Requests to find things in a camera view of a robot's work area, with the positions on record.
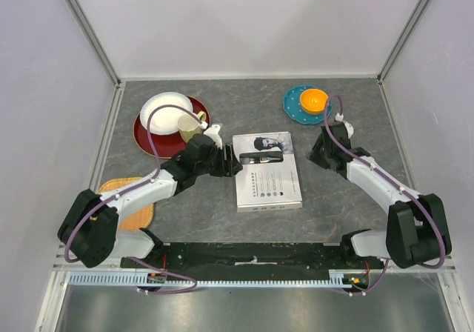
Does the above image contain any white clipper kit box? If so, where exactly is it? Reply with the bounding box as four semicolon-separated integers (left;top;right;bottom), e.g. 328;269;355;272
233;132;302;213

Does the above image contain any dark red round tray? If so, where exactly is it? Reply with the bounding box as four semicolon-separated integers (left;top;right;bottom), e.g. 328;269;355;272
133;96;210;159

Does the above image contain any pale yellow mug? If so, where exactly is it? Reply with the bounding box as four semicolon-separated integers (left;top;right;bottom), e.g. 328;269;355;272
177;111;208;143

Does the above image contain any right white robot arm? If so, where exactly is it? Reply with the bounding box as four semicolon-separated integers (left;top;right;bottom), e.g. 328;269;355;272
309;122;452;268

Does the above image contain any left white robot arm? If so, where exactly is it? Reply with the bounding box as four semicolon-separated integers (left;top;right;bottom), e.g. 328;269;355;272
58;135;243;268

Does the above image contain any white paper plate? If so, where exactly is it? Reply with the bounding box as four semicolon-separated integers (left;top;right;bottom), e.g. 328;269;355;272
139;92;193;136

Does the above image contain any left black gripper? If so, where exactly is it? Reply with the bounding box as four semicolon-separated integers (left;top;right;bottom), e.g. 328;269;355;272
196;143;243;178

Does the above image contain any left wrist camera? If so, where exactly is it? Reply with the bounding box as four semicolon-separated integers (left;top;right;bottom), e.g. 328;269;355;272
204;123;223;149

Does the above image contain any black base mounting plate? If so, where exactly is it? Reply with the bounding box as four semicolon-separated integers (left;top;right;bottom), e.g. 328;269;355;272
144;242;384;282

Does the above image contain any woven bamboo tray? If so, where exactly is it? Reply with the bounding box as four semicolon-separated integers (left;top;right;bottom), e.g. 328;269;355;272
96;176;156;231

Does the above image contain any orange bowl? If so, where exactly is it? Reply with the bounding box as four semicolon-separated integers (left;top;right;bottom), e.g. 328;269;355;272
299;88;329;115

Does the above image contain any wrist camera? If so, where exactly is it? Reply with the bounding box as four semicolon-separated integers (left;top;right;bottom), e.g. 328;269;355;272
336;120;354;139
204;123;223;149

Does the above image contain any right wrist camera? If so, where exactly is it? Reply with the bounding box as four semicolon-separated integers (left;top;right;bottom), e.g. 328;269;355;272
336;120;354;139

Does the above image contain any slotted cable duct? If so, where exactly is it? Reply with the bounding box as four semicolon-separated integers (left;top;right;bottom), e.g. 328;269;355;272
68;271;352;289

